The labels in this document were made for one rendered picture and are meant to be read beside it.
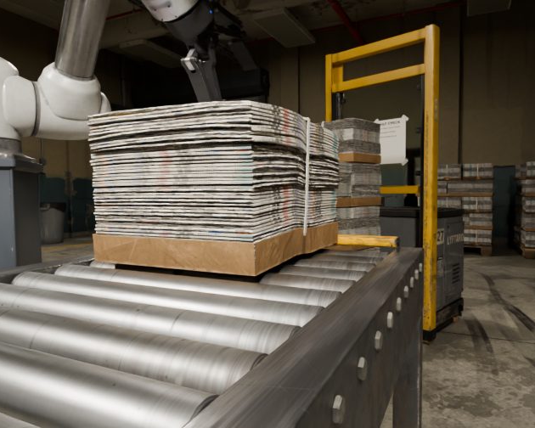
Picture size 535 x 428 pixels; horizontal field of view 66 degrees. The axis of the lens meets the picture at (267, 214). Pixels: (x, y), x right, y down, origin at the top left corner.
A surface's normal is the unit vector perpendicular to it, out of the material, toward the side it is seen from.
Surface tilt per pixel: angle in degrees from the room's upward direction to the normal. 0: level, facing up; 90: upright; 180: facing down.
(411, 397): 90
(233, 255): 94
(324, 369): 0
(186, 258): 95
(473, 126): 90
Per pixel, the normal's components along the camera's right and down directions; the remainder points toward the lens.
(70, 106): 0.46, 0.60
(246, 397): -0.01, -1.00
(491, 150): -0.44, 0.05
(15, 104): 0.72, 0.04
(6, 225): 0.18, 0.05
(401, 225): -0.69, 0.04
